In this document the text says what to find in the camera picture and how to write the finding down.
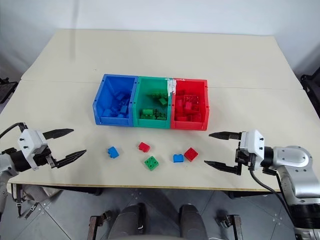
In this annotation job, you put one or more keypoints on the green plastic storage bin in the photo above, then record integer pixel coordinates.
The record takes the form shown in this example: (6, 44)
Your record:
(152, 102)

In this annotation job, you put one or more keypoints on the black metal stand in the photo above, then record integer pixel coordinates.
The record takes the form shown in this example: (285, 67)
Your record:
(311, 86)

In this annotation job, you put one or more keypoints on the dark rounded grey shape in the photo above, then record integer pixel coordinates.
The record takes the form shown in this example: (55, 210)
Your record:
(130, 221)
(192, 221)

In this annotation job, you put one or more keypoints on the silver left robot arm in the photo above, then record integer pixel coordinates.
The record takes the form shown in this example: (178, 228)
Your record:
(15, 161)

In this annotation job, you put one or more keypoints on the brown metal frame bar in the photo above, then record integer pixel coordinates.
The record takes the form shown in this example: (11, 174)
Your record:
(232, 225)
(96, 225)

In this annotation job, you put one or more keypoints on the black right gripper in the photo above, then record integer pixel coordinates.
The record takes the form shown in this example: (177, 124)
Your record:
(243, 156)

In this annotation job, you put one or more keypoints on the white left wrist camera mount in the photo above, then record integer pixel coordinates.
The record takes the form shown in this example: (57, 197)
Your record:
(31, 142)

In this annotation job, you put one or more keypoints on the long green toy brick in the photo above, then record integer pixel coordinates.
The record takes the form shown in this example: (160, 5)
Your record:
(157, 95)

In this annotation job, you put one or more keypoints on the dark green toy brick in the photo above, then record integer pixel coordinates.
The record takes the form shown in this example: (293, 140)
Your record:
(160, 114)

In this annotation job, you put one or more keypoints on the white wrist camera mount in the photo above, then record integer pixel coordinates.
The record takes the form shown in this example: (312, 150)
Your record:
(31, 142)
(253, 146)

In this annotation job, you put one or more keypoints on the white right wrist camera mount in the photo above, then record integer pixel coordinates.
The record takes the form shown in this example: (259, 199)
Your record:
(253, 146)

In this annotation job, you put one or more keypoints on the black equipment case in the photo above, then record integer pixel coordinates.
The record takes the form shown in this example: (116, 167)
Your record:
(6, 88)

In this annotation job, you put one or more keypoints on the white tape strip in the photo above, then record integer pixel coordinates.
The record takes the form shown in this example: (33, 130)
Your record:
(171, 86)

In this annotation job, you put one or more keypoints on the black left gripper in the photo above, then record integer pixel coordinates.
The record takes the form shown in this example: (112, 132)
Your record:
(45, 157)

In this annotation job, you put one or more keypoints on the red toy brick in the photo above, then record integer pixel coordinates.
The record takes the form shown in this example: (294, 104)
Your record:
(179, 104)
(192, 98)
(188, 106)
(144, 147)
(191, 153)

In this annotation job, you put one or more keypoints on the blue toy brick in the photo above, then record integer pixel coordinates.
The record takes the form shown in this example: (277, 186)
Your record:
(178, 158)
(108, 113)
(113, 152)
(120, 96)
(124, 109)
(122, 116)

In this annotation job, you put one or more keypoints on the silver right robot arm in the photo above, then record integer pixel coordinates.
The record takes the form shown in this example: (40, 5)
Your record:
(292, 165)

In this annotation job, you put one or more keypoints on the blue plastic storage bin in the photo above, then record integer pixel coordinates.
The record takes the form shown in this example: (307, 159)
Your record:
(113, 100)

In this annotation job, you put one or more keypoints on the red plastic storage bin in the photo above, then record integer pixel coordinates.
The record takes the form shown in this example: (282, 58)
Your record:
(191, 105)

